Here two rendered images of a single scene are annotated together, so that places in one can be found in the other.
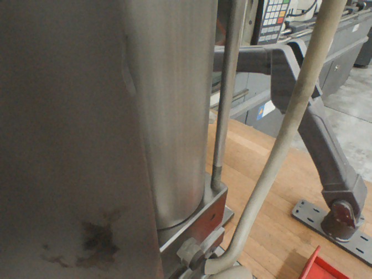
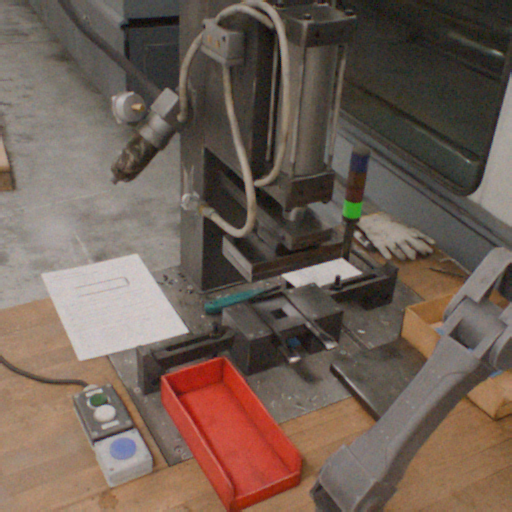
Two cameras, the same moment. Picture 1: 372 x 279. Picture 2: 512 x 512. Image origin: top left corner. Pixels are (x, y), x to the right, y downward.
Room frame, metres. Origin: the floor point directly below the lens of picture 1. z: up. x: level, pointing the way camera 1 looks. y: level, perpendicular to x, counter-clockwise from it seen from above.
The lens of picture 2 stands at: (0.32, -0.98, 1.75)
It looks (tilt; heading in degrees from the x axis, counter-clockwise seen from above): 33 degrees down; 105
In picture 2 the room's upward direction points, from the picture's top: 4 degrees clockwise
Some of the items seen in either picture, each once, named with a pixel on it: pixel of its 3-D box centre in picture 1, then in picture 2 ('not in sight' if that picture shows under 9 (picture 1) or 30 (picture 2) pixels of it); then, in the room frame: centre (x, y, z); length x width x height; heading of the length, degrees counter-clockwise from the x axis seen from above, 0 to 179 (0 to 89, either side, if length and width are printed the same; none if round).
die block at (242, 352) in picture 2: not in sight; (281, 329); (0.13, 0.02, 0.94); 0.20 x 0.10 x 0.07; 46
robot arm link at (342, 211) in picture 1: (349, 203); (344, 495); (0.30, -0.36, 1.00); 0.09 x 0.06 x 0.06; 137
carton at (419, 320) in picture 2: not in sight; (473, 352); (0.47, 0.09, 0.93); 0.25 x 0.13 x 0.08; 136
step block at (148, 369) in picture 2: not in sight; (158, 365); (-0.05, -0.15, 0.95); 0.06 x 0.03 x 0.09; 46
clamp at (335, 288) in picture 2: not in sight; (351, 291); (0.23, 0.17, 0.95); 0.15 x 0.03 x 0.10; 46
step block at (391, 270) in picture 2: not in sight; (378, 285); (0.28, 0.22, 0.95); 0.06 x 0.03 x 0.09; 46
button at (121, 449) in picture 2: not in sight; (123, 450); (-0.03, -0.33, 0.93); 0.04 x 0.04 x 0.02
